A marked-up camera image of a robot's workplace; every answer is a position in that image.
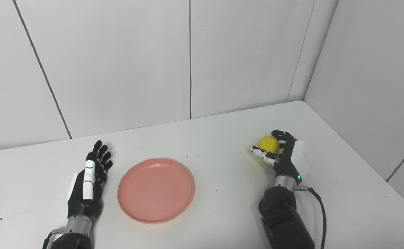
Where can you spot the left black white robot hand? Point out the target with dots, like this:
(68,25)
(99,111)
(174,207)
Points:
(77,204)

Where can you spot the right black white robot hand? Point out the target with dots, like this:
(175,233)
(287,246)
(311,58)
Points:
(290,162)

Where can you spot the yellow lemon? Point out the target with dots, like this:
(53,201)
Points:
(267,144)

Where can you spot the pink round plate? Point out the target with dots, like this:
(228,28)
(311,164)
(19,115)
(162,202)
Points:
(155,192)

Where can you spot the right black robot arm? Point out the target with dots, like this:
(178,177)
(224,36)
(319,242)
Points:
(283,218)

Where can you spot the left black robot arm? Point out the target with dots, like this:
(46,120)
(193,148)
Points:
(74,235)

